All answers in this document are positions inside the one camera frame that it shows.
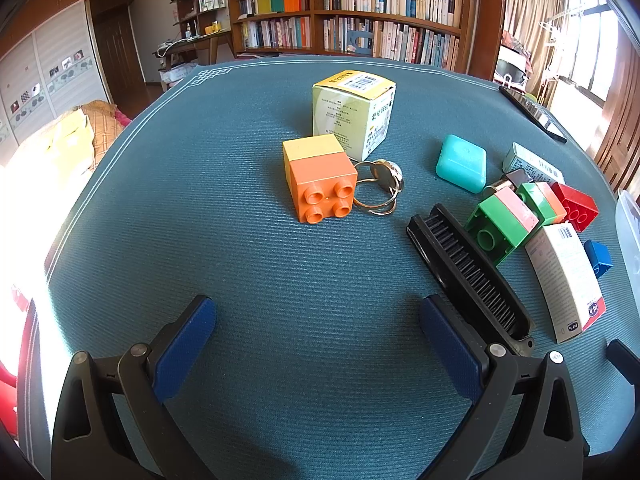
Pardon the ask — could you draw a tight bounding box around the yellow white medicine box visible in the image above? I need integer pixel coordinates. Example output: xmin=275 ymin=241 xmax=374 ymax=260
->
xmin=311 ymin=70 xmax=396 ymax=162

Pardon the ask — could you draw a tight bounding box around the green orange toy block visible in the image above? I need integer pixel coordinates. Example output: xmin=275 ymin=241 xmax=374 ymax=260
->
xmin=516 ymin=182 xmax=567 ymax=228

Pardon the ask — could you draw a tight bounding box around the orange yellow toy block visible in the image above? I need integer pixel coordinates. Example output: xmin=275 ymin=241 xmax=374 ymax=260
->
xmin=282 ymin=133 xmax=358 ymax=224

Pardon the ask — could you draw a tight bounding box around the blue toy block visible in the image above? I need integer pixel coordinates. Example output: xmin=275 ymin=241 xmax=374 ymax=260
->
xmin=584 ymin=240 xmax=613 ymax=278

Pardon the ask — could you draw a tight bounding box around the black smartphone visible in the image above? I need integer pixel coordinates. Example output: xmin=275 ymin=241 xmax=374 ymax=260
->
xmin=499 ymin=86 xmax=567 ymax=144

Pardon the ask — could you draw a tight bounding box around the brown silver lipstick tube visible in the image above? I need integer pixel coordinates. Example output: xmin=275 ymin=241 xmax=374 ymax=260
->
xmin=482 ymin=168 xmax=533 ymax=198

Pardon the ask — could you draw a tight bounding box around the small wooden shelf desk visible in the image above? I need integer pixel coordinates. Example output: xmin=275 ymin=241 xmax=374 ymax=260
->
xmin=155 ymin=0 xmax=233 ymax=89

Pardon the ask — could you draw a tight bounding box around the clear plastic bowl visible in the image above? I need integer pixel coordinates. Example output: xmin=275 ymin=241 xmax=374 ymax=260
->
xmin=615 ymin=190 xmax=640 ymax=307

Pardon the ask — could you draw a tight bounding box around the black folding comb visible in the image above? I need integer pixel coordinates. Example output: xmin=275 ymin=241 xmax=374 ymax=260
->
xmin=406 ymin=204 xmax=535 ymax=358

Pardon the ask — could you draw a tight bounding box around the white barcode medicine box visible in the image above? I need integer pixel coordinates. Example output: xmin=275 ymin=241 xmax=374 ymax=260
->
xmin=501 ymin=142 xmax=565 ymax=184

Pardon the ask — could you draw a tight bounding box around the wooden bookshelf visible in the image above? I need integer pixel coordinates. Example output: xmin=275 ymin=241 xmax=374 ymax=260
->
xmin=228 ymin=0 xmax=475 ymax=74

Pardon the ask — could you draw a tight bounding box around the teal table mat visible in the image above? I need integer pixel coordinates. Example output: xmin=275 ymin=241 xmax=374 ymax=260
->
xmin=18 ymin=56 xmax=639 ymax=479

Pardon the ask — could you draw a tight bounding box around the white red medicine box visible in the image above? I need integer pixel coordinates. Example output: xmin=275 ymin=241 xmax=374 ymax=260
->
xmin=525 ymin=223 xmax=606 ymax=344

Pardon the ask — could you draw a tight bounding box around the teal plastic case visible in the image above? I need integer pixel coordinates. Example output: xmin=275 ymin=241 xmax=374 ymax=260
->
xmin=436 ymin=134 xmax=487 ymax=194

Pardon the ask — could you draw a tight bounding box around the red long toy block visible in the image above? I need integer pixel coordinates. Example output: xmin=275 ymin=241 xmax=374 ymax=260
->
xmin=551 ymin=182 xmax=599 ymax=232

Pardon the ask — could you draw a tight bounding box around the green pink toy block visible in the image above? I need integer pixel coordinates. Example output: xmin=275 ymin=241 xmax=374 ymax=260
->
xmin=464 ymin=188 xmax=539 ymax=266

